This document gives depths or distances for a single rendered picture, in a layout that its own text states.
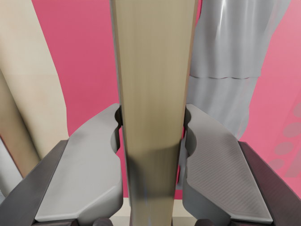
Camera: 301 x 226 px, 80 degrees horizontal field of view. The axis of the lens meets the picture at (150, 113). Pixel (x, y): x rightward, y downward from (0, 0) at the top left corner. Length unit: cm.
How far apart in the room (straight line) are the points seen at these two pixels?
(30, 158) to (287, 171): 34
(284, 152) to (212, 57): 17
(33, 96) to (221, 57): 19
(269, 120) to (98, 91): 19
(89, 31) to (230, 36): 12
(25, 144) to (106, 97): 12
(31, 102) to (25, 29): 8
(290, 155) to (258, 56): 15
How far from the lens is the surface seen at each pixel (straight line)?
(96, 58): 19
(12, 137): 24
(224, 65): 19
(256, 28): 19
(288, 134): 27
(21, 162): 26
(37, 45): 20
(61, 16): 19
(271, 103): 24
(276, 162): 30
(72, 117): 23
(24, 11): 20
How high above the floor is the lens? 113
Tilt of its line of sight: 58 degrees down
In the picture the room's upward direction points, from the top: 179 degrees counter-clockwise
